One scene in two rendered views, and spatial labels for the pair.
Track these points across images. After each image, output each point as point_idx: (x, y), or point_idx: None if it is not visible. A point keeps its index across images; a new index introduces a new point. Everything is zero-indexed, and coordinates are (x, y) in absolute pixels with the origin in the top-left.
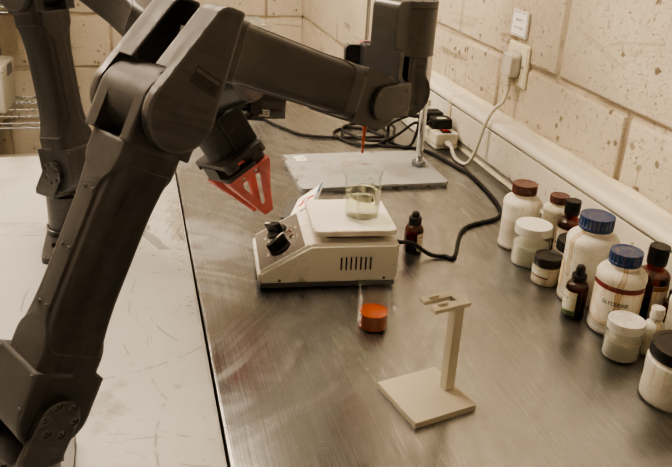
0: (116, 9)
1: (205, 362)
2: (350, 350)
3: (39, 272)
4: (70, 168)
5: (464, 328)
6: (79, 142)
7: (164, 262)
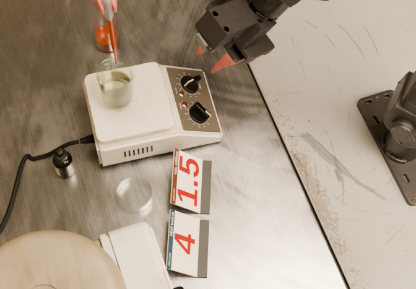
0: None
1: None
2: (123, 13)
3: (385, 79)
4: (400, 80)
5: (35, 48)
6: (406, 86)
7: (294, 110)
